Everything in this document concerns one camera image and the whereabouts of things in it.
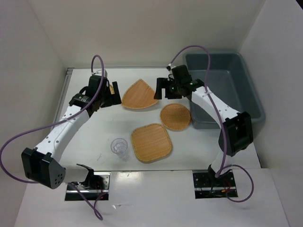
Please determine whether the fan-shaped woven bamboo tray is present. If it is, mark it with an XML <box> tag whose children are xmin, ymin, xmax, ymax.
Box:
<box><xmin>121</xmin><ymin>79</ymin><xmax>158</xmax><ymax>109</ymax></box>

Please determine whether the clear plastic cup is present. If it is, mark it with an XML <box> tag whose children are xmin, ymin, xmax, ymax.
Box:
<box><xmin>110</xmin><ymin>138</ymin><xmax>129</xmax><ymax>161</ymax></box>

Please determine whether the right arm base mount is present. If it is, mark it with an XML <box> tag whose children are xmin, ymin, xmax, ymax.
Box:
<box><xmin>192</xmin><ymin>170</ymin><xmax>238</xmax><ymax>199</ymax></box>

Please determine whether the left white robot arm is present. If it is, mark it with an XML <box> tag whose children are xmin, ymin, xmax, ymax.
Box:
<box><xmin>21</xmin><ymin>75</ymin><xmax>121</xmax><ymax>189</ymax></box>

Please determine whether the square woven bamboo tray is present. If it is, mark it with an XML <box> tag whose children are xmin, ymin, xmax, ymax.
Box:
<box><xmin>131</xmin><ymin>123</ymin><xmax>172</xmax><ymax>163</ymax></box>

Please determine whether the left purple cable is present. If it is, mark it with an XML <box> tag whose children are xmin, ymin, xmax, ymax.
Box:
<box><xmin>0</xmin><ymin>55</ymin><xmax>106</xmax><ymax>220</ymax></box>

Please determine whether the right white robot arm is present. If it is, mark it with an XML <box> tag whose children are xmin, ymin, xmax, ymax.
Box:
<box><xmin>154</xmin><ymin>65</ymin><xmax>253</xmax><ymax>186</ymax></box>

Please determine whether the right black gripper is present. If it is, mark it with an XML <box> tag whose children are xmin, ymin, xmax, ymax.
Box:
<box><xmin>154</xmin><ymin>77</ymin><xmax>182</xmax><ymax>99</ymax></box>

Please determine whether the round woven bamboo tray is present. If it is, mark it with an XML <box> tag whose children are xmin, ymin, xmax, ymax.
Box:
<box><xmin>160</xmin><ymin>103</ymin><xmax>191</xmax><ymax>131</ymax></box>

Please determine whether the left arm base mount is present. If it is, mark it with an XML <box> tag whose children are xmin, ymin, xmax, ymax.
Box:
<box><xmin>64</xmin><ymin>172</ymin><xmax>111</xmax><ymax>201</ymax></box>

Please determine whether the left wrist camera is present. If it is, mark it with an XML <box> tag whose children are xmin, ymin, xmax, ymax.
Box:
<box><xmin>92</xmin><ymin>70</ymin><xmax>107</xmax><ymax>78</ymax></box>

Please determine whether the grey plastic bin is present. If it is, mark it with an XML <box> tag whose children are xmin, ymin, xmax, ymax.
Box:
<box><xmin>183</xmin><ymin>51</ymin><xmax>265</xmax><ymax>130</ymax></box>

